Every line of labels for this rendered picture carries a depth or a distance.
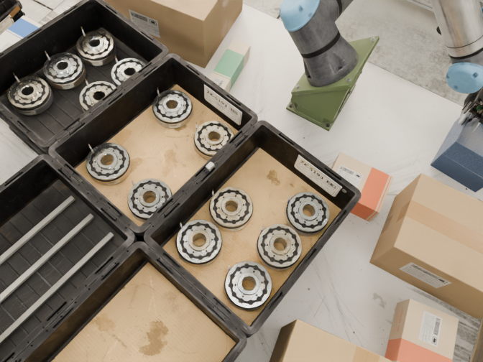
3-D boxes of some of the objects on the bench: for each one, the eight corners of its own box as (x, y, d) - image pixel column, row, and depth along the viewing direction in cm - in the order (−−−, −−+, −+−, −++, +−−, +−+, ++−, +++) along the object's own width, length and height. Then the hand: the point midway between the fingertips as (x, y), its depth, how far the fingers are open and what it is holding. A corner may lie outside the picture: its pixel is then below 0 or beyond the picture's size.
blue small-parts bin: (454, 121, 127) (467, 108, 121) (498, 146, 124) (513, 134, 118) (429, 165, 120) (441, 154, 113) (475, 192, 117) (490, 182, 110)
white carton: (34, 36, 130) (23, 15, 122) (63, 52, 128) (54, 31, 120) (-11, 77, 122) (-27, 57, 114) (19, 95, 120) (5, 75, 112)
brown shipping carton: (369, 262, 106) (393, 246, 91) (394, 196, 114) (421, 172, 100) (476, 319, 101) (521, 312, 87) (495, 246, 110) (538, 228, 96)
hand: (466, 121), depth 112 cm, fingers closed
